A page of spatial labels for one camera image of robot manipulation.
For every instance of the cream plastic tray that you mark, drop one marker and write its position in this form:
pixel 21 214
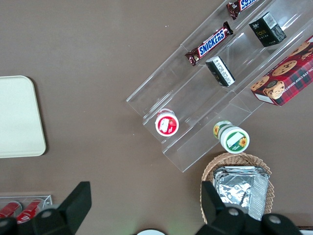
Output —
pixel 17 117

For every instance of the clear acrylic bin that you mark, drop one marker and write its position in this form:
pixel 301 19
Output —
pixel 46 200

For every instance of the green sunflower lid cup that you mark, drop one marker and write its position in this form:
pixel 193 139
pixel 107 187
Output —
pixel 232 138

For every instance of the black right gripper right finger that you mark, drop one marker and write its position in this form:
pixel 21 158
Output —
pixel 220 220

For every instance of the clear acrylic tiered shelf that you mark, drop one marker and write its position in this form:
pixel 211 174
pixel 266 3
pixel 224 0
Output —
pixel 195 98

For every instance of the black box with gold print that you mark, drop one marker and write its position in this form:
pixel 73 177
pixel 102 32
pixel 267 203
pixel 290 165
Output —
pixel 267 30

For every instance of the foil wrapped package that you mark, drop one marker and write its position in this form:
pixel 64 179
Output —
pixel 242 188

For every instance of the red tartan cookie box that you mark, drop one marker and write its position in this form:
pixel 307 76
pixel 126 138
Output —
pixel 286 76

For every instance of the red lid yogurt cup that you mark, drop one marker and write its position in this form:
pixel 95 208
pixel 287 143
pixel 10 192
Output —
pixel 166 124

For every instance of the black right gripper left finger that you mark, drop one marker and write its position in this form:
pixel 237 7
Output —
pixel 66 215

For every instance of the black box with white label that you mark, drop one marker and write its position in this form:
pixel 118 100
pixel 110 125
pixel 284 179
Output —
pixel 220 71

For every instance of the red drink can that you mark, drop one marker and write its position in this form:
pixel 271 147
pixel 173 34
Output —
pixel 9 209
pixel 29 211

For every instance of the white round object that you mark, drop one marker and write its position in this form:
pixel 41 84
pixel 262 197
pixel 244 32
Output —
pixel 151 232

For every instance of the woven wicker basket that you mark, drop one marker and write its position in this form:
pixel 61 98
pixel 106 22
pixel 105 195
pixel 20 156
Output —
pixel 267 193

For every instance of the Snickers chocolate bar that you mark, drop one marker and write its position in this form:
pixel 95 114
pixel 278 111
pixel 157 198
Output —
pixel 210 44
pixel 240 6

